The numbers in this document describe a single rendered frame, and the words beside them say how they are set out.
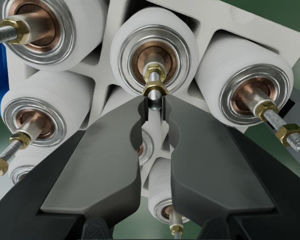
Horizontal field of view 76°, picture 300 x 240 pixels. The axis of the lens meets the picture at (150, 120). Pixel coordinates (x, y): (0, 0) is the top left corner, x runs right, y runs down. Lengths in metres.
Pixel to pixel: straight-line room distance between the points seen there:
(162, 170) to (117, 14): 0.27
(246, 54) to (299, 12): 0.31
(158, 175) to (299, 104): 0.27
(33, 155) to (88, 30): 0.21
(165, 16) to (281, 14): 0.35
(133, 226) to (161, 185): 0.62
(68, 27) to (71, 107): 0.10
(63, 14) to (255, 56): 0.19
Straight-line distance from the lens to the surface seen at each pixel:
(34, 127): 0.26
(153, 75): 0.16
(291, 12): 0.53
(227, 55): 0.25
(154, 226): 0.96
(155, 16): 0.20
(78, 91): 0.29
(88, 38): 0.22
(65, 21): 0.21
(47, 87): 0.27
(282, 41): 0.32
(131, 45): 0.20
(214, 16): 0.28
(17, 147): 0.25
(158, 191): 0.36
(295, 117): 0.40
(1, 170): 0.23
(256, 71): 0.23
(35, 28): 0.21
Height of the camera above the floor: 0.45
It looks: 57 degrees down
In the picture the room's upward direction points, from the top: 178 degrees counter-clockwise
